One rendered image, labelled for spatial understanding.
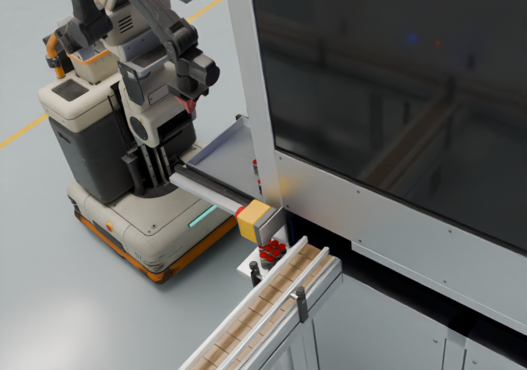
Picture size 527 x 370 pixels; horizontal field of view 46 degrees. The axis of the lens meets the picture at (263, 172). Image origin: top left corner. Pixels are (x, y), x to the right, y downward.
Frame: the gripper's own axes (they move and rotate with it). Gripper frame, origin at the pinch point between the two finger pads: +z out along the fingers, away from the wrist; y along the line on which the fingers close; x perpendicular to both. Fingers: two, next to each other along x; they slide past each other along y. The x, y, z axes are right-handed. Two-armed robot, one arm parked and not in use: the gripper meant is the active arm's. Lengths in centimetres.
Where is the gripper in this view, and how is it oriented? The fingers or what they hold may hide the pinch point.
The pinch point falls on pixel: (190, 110)
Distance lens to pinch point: 179.5
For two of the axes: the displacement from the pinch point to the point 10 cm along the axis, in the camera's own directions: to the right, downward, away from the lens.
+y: 7.8, 4.6, -4.2
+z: 0.0, 6.7, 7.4
